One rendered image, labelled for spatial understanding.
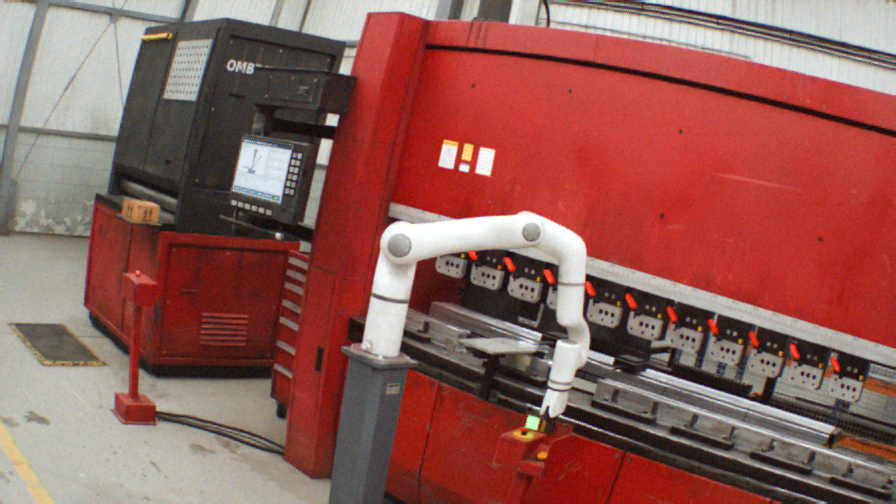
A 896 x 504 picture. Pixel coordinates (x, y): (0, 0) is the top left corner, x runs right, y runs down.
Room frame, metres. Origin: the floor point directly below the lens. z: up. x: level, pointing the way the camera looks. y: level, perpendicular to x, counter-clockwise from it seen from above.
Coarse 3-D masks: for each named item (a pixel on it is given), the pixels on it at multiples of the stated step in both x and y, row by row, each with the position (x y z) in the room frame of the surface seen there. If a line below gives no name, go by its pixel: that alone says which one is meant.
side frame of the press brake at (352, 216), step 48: (384, 48) 3.92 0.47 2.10; (432, 48) 4.07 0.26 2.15; (384, 96) 3.91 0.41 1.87; (336, 144) 4.03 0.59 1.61; (384, 144) 3.97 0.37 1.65; (336, 192) 3.98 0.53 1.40; (384, 192) 4.01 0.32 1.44; (336, 240) 3.94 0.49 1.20; (336, 288) 3.89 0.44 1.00; (432, 288) 4.31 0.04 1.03; (336, 336) 3.91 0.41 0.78; (336, 384) 3.95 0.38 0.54; (288, 432) 4.04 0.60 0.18
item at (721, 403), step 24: (432, 312) 4.16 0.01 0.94; (456, 312) 4.06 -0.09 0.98; (480, 336) 3.96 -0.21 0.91; (504, 336) 3.85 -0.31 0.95; (528, 336) 3.77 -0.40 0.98; (600, 360) 3.50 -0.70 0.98; (648, 384) 3.30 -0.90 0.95; (672, 384) 3.22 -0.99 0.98; (696, 384) 3.26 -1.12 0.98; (720, 408) 3.03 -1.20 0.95; (744, 408) 2.95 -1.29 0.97; (768, 408) 2.95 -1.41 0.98; (792, 432) 2.75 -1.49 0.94; (816, 432) 2.67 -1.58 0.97; (840, 432) 2.69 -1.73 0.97
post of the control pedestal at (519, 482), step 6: (516, 474) 2.89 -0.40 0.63; (522, 474) 2.87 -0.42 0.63; (528, 474) 2.86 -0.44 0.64; (516, 480) 2.88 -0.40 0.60; (522, 480) 2.87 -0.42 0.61; (528, 480) 2.88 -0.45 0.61; (516, 486) 2.88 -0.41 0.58; (522, 486) 2.87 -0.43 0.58; (528, 486) 2.89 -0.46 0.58; (510, 492) 2.89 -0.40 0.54; (516, 492) 2.87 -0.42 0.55; (522, 492) 2.86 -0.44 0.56; (510, 498) 2.88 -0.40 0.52; (516, 498) 2.87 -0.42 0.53; (522, 498) 2.88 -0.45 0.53
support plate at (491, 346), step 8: (472, 344) 3.29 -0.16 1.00; (480, 344) 3.32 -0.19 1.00; (488, 344) 3.35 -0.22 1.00; (496, 344) 3.38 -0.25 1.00; (504, 344) 3.41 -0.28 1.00; (488, 352) 3.24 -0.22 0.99; (496, 352) 3.24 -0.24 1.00; (504, 352) 3.27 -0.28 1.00; (512, 352) 3.31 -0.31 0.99; (520, 352) 3.34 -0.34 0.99; (528, 352) 3.38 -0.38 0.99
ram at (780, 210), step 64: (448, 64) 3.92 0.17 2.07; (512, 64) 3.67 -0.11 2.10; (448, 128) 3.86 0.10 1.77; (512, 128) 3.62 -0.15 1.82; (576, 128) 3.40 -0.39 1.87; (640, 128) 3.19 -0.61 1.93; (704, 128) 2.99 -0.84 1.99; (768, 128) 2.78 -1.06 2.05; (832, 128) 2.58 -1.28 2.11; (448, 192) 3.81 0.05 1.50; (512, 192) 3.58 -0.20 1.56; (576, 192) 3.37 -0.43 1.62; (640, 192) 3.16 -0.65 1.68; (704, 192) 2.96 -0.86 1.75; (768, 192) 2.76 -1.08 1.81; (832, 192) 2.55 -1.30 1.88; (640, 256) 3.13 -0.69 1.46; (704, 256) 2.93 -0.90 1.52; (768, 256) 2.72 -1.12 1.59; (832, 256) 2.52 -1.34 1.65; (768, 320) 2.68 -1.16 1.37; (832, 320) 2.48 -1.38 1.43
